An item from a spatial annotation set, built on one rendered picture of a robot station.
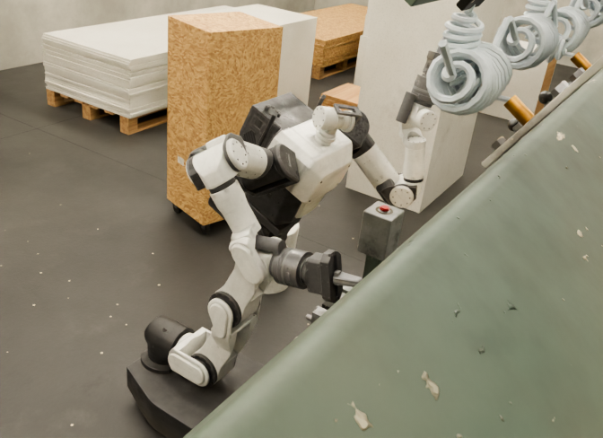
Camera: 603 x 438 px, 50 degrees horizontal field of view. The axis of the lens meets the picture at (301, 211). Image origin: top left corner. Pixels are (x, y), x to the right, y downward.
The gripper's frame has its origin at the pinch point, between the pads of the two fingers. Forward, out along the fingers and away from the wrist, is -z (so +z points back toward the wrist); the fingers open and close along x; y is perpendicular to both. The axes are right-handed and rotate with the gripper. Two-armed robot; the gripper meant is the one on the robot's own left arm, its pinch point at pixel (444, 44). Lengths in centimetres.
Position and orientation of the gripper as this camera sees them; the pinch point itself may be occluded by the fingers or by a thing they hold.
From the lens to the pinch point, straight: 207.4
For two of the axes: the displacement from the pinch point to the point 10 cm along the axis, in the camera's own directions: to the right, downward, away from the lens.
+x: 0.3, 3.0, -9.5
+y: -9.5, -2.9, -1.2
